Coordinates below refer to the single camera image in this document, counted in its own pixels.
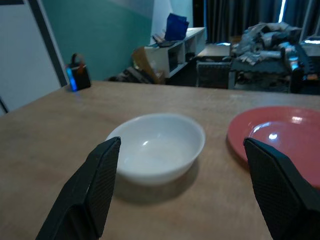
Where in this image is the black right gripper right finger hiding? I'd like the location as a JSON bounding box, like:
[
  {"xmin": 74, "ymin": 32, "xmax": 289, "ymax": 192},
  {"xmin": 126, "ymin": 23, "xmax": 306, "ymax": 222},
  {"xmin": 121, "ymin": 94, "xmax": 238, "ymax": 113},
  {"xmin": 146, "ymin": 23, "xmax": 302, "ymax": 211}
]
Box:
[{"xmin": 243, "ymin": 137, "xmax": 320, "ymax": 240}]

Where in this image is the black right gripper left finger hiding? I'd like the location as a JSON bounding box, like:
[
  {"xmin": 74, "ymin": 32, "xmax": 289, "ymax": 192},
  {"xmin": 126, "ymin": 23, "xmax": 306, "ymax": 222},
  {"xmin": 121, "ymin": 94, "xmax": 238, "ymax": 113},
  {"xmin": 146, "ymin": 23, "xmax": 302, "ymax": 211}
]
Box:
[{"xmin": 35, "ymin": 136, "xmax": 122, "ymax": 240}]

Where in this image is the red plate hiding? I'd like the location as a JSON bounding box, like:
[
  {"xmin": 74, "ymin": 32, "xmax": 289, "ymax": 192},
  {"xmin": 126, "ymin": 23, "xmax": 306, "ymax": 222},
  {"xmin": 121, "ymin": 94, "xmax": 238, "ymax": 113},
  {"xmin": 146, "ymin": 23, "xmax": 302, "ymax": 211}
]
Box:
[{"xmin": 226, "ymin": 106, "xmax": 320, "ymax": 190}]

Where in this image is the white ceramic bowl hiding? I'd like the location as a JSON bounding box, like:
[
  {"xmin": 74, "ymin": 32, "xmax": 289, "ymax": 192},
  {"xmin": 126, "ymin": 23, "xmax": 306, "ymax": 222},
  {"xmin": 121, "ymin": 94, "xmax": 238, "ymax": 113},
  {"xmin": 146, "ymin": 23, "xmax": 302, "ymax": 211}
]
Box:
[{"xmin": 106, "ymin": 112, "xmax": 206, "ymax": 186}]

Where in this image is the black portable speaker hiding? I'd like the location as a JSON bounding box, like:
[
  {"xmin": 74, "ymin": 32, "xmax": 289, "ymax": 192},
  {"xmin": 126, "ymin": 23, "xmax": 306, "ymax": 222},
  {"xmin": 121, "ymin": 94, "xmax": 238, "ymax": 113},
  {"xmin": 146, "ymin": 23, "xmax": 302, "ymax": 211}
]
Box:
[{"xmin": 65, "ymin": 53, "xmax": 92, "ymax": 92}]

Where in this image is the black storage crate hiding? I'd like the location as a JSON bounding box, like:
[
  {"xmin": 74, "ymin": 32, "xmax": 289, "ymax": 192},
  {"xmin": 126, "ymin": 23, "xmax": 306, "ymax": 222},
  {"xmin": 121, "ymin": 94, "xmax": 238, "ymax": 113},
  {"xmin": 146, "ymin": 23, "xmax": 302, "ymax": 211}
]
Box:
[{"xmin": 196, "ymin": 56, "xmax": 233, "ymax": 89}]

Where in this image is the brown cardboard box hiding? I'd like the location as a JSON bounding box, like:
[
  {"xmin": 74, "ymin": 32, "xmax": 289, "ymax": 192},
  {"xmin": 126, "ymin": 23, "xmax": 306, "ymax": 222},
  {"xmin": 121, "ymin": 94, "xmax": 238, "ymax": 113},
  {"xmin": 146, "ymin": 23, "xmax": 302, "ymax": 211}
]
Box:
[{"xmin": 131, "ymin": 46, "xmax": 166, "ymax": 85}]

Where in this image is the pile of grey clutter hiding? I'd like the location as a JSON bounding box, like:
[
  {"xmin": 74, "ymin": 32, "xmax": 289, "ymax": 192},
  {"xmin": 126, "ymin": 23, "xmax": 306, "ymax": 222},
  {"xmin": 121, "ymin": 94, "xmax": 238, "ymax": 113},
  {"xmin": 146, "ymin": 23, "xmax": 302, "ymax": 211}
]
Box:
[{"xmin": 231, "ymin": 21, "xmax": 303, "ymax": 66}]

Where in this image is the white door panel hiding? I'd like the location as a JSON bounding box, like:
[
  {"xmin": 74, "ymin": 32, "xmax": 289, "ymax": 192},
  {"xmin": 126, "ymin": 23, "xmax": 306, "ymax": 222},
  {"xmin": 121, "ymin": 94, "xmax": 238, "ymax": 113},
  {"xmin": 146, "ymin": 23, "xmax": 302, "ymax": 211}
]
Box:
[{"xmin": 0, "ymin": 0, "xmax": 69, "ymax": 116}]

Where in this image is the white shelf unit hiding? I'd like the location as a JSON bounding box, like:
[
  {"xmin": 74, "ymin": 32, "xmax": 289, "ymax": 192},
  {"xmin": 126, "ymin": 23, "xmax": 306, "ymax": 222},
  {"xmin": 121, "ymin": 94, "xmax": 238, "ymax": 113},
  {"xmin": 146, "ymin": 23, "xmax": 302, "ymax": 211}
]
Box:
[{"xmin": 144, "ymin": 26, "xmax": 207, "ymax": 79}]

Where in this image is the dark curtain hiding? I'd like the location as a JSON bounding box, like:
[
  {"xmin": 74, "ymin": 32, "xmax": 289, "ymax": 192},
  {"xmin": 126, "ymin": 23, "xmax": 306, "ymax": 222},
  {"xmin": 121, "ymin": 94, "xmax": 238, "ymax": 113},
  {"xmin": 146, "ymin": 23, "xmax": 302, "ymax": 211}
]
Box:
[{"xmin": 204, "ymin": 0, "xmax": 320, "ymax": 44}]

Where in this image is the blue bag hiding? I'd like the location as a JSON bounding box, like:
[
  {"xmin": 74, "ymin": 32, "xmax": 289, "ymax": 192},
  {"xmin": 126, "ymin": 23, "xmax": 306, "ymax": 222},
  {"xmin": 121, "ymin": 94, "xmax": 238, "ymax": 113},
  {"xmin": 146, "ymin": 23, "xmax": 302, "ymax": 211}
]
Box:
[{"xmin": 164, "ymin": 12, "xmax": 190, "ymax": 42}]

